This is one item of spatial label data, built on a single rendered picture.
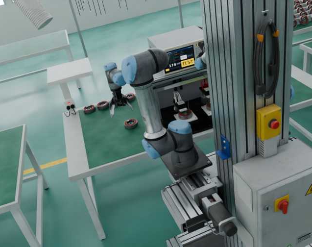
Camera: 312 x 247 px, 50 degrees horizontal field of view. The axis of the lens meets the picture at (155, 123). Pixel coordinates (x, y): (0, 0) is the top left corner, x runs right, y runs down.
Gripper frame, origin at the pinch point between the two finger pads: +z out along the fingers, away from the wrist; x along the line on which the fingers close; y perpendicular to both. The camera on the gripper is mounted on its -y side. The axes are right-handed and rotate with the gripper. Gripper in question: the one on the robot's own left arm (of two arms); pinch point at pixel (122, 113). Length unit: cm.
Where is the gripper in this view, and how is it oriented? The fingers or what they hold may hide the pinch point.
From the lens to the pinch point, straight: 218.1
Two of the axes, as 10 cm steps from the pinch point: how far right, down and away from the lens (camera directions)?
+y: 3.4, 4.5, -8.2
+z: 1.7, 8.3, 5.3
